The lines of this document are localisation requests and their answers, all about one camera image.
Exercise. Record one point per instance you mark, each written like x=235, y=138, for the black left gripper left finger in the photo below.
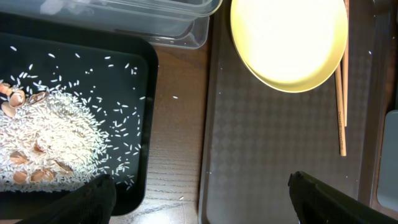
x=91, y=203

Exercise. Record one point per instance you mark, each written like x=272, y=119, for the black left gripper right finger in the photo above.
x=316, y=202

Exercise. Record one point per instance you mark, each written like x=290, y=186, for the rice and shell waste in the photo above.
x=53, y=143

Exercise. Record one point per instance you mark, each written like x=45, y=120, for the yellow plate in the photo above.
x=290, y=45

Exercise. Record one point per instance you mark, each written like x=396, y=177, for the dark brown serving tray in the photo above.
x=257, y=136

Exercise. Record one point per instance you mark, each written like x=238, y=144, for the wooden chopstick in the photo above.
x=340, y=111
x=345, y=74

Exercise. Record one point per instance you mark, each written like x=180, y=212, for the black tray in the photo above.
x=113, y=75

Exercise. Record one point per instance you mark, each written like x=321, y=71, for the clear plastic bin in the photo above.
x=180, y=24

